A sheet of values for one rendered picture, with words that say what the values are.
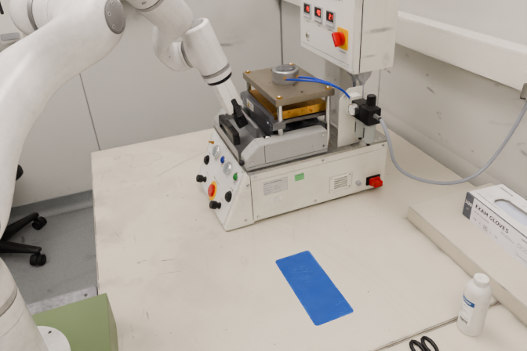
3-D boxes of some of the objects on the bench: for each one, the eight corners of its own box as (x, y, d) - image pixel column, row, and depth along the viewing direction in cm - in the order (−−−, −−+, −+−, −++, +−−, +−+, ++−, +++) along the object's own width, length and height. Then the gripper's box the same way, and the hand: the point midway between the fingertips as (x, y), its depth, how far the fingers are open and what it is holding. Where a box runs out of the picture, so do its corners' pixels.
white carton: (498, 204, 124) (503, 182, 121) (568, 258, 105) (577, 233, 101) (461, 213, 122) (466, 191, 118) (526, 269, 102) (534, 245, 99)
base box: (331, 144, 171) (332, 103, 162) (390, 193, 140) (394, 145, 132) (197, 176, 155) (190, 132, 146) (229, 240, 124) (223, 189, 116)
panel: (198, 178, 153) (215, 129, 147) (223, 227, 128) (245, 171, 122) (192, 177, 152) (209, 128, 146) (216, 226, 127) (238, 170, 121)
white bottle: (479, 320, 96) (492, 269, 89) (484, 338, 92) (498, 288, 85) (454, 316, 97) (466, 267, 90) (458, 335, 93) (470, 285, 86)
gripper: (238, 74, 117) (263, 128, 127) (221, 60, 129) (245, 110, 140) (212, 88, 116) (240, 142, 126) (199, 73, 129) (225, 122, 139)
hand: (240, 120), depth 132 cm, fingers closed, pressing on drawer
